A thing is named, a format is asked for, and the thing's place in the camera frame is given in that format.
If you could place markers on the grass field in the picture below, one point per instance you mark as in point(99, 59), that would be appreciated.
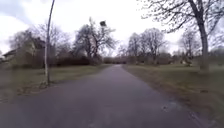
point(180, 83)
point(66, 73)

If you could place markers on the grey asphalt path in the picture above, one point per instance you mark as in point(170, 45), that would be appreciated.
point(110, 100)

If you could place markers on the dark hedge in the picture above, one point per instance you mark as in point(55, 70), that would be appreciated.
point(71, 62)

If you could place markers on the cluster of bare trees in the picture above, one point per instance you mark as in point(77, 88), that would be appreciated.
point(93, 41)

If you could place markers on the large bare tree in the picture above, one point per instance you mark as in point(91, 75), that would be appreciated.
point(203, 43)

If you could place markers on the row of bare trees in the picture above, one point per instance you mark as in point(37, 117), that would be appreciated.
point(148, 43)

